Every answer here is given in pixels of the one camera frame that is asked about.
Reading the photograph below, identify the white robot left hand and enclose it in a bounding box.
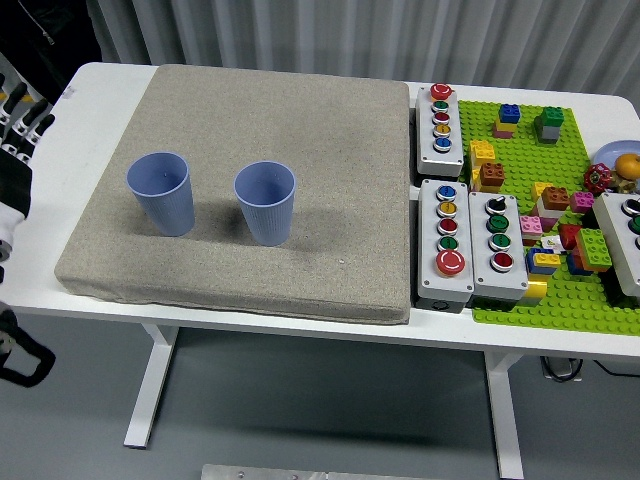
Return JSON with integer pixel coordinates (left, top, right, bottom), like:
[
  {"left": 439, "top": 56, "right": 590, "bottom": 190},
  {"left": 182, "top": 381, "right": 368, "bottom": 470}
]
[{"left": 0, "top": 72, "right": 57, "bottom": 244}]

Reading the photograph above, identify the blue ribbed plastic cup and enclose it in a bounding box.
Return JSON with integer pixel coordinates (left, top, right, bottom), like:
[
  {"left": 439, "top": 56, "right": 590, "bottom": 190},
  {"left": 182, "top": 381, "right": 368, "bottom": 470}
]
[
  {"left": 233, "top": 159, "right": 297, "bottom": 247},
  {"left": 125, "top": 151, "right": 195, "bottom": 238}
]

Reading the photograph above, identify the person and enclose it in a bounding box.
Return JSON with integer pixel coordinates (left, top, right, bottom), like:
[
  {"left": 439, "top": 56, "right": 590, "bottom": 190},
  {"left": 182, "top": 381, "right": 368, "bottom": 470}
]
[{"left": 0, "top": 0, "right": 104, "bottom": 101}]

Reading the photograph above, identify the white table leg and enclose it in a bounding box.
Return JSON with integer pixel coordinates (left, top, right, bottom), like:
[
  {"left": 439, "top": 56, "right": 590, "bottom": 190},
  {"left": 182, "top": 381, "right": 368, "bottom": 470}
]
[
  {"left": 482, "top": 352, "right": 525, "bottom": 480},
  {"left": 123, "top": 323, "right": 179, "bottom": 449}
]

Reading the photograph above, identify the grey-brown fabric mat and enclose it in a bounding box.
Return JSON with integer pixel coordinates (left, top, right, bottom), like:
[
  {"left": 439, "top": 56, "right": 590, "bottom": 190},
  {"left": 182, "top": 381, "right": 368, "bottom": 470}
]
[{"left": 53, "top": 63, "right": 412, "bottom": 326}]

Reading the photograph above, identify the white pleated curtain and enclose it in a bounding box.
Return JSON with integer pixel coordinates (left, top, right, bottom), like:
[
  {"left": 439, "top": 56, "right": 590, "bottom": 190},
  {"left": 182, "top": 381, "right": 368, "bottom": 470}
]
[{"left": 85, "top": 0, "right": 640, "bottom": 96}]

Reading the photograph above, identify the control box small stop button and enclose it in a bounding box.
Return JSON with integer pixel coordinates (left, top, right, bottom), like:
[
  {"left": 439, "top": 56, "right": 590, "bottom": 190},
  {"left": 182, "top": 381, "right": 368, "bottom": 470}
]
[{"left": 413, "top": 82, "right": 465, "bottom": 181}]

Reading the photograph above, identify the control box large stop button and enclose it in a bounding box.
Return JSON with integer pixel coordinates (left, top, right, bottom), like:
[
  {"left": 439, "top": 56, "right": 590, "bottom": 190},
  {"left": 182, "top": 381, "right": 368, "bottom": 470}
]
[{"left": 413, "top": 178, "right": 475, "bottom": 314}]

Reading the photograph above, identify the brown toy block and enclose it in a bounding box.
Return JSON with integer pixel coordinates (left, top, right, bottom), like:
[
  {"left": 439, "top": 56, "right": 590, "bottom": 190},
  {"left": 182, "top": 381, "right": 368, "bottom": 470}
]
[
  {"left": 541, "top": 186, "right": 572, "bottom": 212},
  {"left": 478, "top": 162, "right": 506, "bottom": 194}
]

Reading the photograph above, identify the pink toy block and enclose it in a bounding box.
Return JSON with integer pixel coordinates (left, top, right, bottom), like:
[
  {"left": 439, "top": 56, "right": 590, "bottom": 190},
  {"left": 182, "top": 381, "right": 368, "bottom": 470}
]
[{"left": 518, "top": 214, "right": 545, "bottom": 237}]

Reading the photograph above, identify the grey green toy block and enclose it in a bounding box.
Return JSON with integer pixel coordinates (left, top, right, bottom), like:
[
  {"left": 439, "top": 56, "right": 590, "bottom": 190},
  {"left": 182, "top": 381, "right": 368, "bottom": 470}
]
[{"left": 533, "top": 115, "right": 563, "bottom": 147}]

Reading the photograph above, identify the white pink block stack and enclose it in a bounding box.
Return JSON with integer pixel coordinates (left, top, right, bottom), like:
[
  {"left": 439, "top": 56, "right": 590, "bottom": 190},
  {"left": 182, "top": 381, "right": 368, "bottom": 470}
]
[{"left": 532, "top": 199, "right": 562, "bottom": 233}]

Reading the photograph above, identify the blue block with yellow top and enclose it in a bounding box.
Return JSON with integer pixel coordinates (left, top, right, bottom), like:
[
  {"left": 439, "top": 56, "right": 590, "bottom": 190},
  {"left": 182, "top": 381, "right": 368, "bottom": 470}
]
[{"left": 525, "top": 247, "right": 563, "bottom": 277}]

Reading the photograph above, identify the yellow cylinder toy block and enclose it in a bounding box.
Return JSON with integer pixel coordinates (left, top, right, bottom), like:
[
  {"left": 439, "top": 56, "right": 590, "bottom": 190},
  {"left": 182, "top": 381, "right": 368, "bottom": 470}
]
[{"left": 521, "top": 273, "right": 550, "bottom": 307}]

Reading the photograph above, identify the red toy block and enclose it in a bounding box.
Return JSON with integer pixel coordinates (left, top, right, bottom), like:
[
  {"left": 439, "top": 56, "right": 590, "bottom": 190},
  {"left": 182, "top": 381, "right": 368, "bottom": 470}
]
[{"left": 557, "top": 223, "right": 584, "bottom": 250}]

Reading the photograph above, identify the green studded baseplate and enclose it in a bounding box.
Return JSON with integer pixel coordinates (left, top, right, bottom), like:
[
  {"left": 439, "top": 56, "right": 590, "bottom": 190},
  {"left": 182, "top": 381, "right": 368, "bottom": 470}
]
[{"left": 457, "top": 98, "right": 640, "bottom": 336}]

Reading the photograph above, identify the magenta toy block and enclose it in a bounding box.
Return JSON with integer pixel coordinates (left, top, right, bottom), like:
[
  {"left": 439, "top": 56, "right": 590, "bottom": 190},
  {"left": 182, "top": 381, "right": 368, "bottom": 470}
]
[{"left": 569, "top": 191, "right": 597, "bottom": 214}]

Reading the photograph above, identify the red valve handwheel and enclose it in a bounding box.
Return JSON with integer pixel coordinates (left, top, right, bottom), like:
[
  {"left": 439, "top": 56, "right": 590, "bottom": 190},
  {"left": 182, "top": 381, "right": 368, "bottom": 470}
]
[{"left": 582, "top": 163, "right": 613, "bottom": 194}]

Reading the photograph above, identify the large green toy block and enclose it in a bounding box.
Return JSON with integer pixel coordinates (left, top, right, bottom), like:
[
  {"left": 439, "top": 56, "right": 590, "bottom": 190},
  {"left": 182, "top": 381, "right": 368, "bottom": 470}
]
[{"left": 574, "top": 227, "right": 613, "bottom": 272}]

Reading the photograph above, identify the light blue plate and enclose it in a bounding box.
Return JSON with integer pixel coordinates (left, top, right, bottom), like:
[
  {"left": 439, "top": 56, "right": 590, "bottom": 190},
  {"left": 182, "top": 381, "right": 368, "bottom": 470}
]
[{"left": 594, "top": 139, "right": 640, "bottom": 176}]

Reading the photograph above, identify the white power strip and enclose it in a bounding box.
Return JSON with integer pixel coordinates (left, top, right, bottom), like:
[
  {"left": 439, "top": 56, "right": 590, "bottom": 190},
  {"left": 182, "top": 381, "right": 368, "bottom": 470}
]
[{"left": 539, "top": 355, "right": 585, "bottom": 384}]

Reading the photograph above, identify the brass valve body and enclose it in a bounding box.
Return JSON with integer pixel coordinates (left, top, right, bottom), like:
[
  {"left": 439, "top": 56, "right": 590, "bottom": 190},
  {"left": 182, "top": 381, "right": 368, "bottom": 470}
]
[{"left": 607, "top": 174, "right": 640, "bottom": 197}]

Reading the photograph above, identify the control box with green buttons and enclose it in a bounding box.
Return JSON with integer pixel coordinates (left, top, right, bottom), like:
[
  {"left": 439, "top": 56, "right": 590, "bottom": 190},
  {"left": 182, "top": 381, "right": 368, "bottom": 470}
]
[{"left": 592, "top": 192, "right": 640, "bottom": 299}]

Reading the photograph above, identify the orange fruit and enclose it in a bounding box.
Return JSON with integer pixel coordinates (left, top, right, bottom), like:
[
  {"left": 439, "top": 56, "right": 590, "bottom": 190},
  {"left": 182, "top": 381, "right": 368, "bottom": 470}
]
[{"left": 614, "top": 153, "right": 640, "bottom": 179}]

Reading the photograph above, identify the control box with selector switch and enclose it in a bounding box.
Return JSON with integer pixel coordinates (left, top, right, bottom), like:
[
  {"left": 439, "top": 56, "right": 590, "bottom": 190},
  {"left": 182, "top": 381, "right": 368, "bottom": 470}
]
[{"left": 467, "top": 190, "right": 530, "bottom": 311}]

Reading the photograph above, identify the black power cable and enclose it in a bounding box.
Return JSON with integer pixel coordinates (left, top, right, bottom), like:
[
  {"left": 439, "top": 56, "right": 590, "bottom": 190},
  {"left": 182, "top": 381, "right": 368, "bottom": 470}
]
[{"left": 594, "top": 358, "right": 640, "bottom": 376}]

